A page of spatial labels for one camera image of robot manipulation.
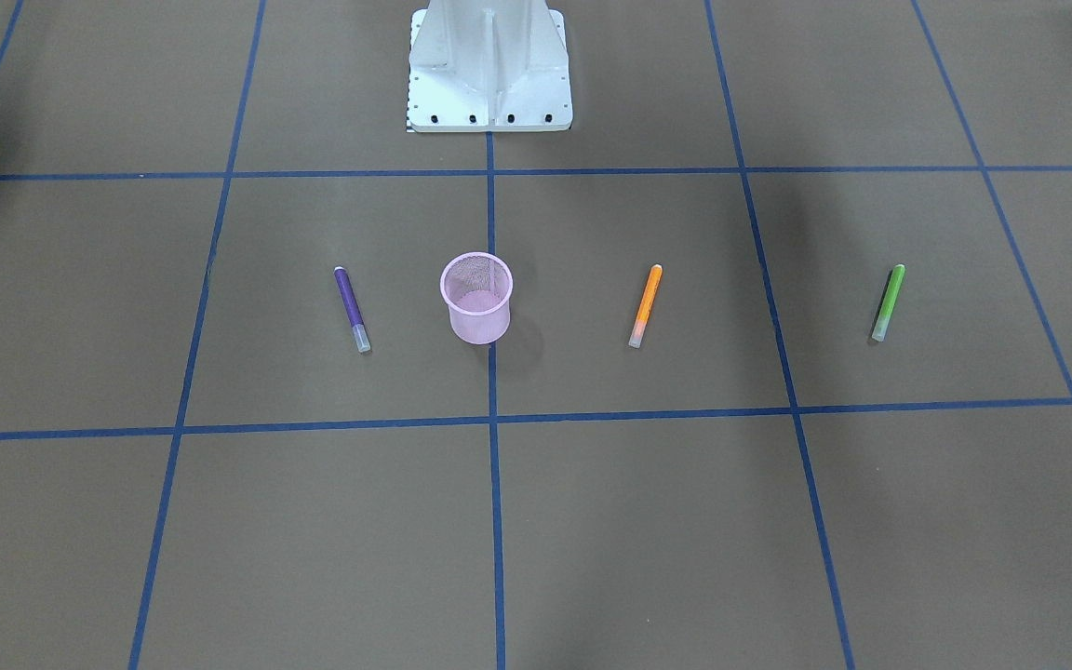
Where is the green highlighter pen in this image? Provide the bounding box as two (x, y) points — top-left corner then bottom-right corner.
(869, 263), (907, 342)

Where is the pink mesh pen holder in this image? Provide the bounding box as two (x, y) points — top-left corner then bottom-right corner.
(440, 253), (513, 346)

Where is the orange highlighter pen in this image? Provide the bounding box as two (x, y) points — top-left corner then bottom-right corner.
(628, 263), (662, 349)

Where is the purple highlighter pen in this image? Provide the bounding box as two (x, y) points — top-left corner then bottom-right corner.
(333, 266), (373, 355)

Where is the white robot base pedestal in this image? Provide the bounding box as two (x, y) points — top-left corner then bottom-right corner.
(406, 1), (574, 133)

